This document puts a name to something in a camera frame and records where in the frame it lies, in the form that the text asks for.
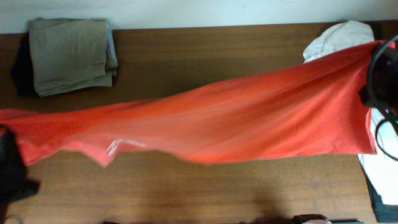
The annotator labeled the orange t-shirt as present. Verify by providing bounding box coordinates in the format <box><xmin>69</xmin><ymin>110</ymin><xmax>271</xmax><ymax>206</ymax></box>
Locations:
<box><xmin>1</xmin><ymin>41</ymin><xmax>380</xmax><ymax>166</ymax></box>

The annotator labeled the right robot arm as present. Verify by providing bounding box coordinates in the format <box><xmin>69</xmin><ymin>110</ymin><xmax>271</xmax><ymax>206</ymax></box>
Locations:
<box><xmin>359</xmin><ymin>44</ymin><xmax>397</xmax><ymax>125</ymax></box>

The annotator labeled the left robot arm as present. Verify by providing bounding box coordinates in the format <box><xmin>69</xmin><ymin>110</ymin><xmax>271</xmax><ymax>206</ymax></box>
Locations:
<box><xmin>1</xmin><ymin>124</ymin><xmax>40</xmax><ymax>224</ymax></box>

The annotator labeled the folded light blue garment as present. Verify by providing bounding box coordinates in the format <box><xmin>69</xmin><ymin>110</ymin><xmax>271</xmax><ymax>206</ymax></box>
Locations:
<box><xmin>105</xmin><ymin>21</ymin><xmax>118</xmax><ymax>73</ymax></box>

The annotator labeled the folded olive green garment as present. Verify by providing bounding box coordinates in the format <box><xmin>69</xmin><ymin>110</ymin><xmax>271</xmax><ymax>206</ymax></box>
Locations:
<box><xmin>28</xmin><ymin>18</ymin><xmax>117</xmax><ymax>96</ymax></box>

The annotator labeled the folded black garment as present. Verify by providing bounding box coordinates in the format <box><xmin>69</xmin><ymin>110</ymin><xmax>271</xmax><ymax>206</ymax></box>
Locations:
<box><xmin>10</xmin><ymin>33</ymin><xmax>38</xmax><ymax>97</ymax></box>

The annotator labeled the white shirt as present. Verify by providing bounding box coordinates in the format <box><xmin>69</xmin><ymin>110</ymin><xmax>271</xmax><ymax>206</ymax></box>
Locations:
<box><xmin>303</xmin><ymin>21</ymin><xmax>397</xmax><ymax>205</ymax></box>

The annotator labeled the dark garment under white shirt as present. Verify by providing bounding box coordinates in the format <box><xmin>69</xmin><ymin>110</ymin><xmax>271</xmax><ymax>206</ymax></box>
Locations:
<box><xmin>366</xmin><ymin>21</ymin><xmax>398</xmax><ymax>223</ymax></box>

